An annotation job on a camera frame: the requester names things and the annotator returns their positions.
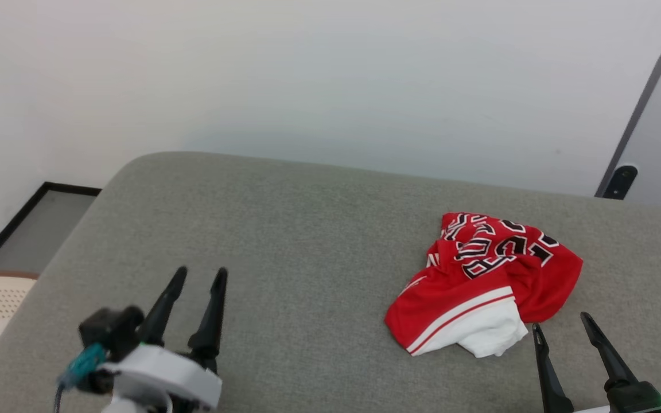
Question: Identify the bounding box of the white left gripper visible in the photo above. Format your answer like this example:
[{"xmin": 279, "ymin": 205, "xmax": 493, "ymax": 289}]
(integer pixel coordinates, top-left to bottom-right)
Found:
[{"xmin": 98, "ymin": 266, "xmax": 229, "ymax": 413}]

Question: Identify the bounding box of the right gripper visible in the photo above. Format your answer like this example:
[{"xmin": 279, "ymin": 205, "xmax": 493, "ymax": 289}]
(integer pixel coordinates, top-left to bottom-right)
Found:
[{"xmin": 531, "ymin": 311, "xmax": 661, "ymax": 413}]

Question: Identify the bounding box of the red white basketball jersey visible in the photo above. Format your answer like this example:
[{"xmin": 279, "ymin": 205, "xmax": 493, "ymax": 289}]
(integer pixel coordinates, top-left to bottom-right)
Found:
[{"xmin": 385, "ymin": 212, "xmax": 584, "ymax": 358}]

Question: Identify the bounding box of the grey fabric sofa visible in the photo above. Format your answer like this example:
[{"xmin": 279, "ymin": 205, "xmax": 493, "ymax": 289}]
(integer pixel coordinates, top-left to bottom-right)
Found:
[{"xmin": 0, "ymin": 151, "xmax": 661, "ymax": 413}]

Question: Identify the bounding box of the black door stop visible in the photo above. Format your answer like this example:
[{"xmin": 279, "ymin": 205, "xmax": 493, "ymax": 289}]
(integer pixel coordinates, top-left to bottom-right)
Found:
[{"xmin": 602, "ymin": 165, "xmax": 639, "ymax": 200}]

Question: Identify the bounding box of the black baseboard strip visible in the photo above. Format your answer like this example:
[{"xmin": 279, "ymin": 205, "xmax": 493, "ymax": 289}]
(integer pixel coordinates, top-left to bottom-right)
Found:
[{"xmin": 0, "ymin": 182, "xmax": 102, "ymax": 271}]

